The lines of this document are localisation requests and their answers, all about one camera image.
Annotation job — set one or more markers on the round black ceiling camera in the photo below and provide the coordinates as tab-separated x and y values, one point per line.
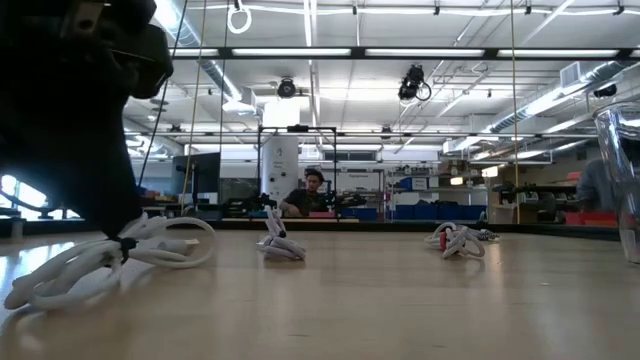
287	88

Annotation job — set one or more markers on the blue shelf box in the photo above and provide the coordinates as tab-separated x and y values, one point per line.
412	183

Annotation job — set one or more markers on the black monitor screen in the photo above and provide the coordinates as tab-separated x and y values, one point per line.
197	175

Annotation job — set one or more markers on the black ceiling camera rig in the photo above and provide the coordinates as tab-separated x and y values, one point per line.
412	82

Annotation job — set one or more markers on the white cylindrical tank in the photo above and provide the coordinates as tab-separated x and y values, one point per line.
280	165

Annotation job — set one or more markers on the blue storage bins row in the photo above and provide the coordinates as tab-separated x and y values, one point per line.
435	211

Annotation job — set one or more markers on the overhead light bar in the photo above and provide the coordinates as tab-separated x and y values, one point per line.
425	52

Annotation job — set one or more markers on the red storage bin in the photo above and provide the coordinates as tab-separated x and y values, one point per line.
590	218

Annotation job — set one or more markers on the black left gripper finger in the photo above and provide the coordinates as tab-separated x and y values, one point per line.
55	175
112	190

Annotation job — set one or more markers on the person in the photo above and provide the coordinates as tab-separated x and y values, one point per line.
302	200
592	185

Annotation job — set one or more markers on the clear plastic bag with items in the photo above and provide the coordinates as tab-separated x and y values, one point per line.
620	190

